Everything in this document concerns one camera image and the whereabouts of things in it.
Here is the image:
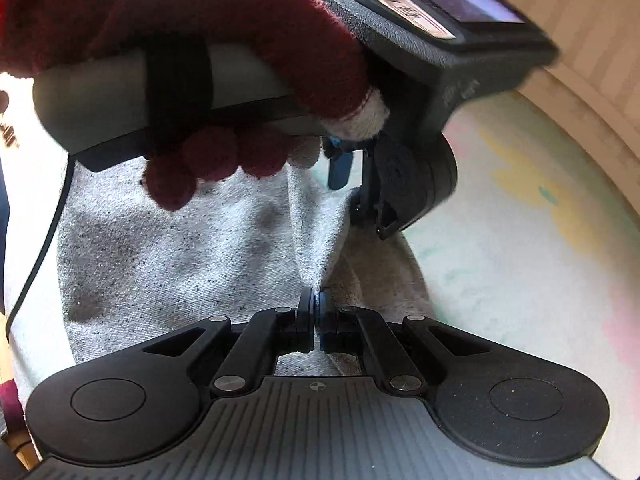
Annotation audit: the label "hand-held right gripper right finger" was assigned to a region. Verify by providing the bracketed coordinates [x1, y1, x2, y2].
[317, 290, 493, 394]

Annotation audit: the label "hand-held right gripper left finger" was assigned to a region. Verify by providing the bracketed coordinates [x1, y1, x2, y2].
[141, 287, 317, 395]

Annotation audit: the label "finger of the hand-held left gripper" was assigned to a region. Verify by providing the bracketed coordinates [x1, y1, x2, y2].
[326, 136, 355, 192]
[349, 147, 382, 227]

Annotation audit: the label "grey pants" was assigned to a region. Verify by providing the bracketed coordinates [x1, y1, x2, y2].
[56, 152, 437, 392]

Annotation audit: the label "person's left hand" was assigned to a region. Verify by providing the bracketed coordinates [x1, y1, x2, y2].
[0, 0, 392, 212]

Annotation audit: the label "floral bed sheet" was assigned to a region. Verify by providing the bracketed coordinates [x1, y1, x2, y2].
[397, 87, 640, 480]

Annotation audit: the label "black cable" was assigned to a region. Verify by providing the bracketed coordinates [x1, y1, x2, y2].
[4, 157, 77, 333]

